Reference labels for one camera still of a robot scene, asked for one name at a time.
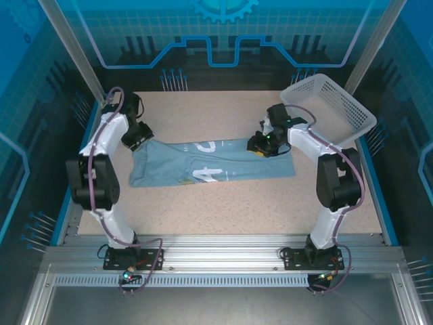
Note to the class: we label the light blue printed t-shirt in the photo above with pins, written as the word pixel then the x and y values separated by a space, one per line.
pixel 209 166

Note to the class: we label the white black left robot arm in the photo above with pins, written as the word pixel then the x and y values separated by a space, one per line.
pixel 101 176

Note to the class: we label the white perforated plastic basket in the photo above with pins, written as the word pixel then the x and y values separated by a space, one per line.
pixel 338 101

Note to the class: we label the small board with green light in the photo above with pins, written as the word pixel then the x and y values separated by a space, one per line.
pixel 128 275
pixel 324 276

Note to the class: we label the grey metal shelf panel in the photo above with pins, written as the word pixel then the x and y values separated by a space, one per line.
pixel 216 308

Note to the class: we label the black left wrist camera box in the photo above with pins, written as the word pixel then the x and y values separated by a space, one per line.
pixel 145 130

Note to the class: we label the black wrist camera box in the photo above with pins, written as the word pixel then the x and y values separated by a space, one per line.
pixel 254 142
pixel 145 130

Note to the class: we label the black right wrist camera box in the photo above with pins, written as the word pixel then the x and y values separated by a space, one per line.
pixel 254 142

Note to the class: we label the aluminium frame post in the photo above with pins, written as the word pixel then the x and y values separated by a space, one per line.
pixel 76 47
pixel 375 44

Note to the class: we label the aluminium mounting rail beam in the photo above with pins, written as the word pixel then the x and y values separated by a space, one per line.
pixel 223 250

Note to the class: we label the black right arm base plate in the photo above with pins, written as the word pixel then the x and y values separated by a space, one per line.
pixel 297 260

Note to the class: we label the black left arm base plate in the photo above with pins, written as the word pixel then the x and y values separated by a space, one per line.
pixel 116 260

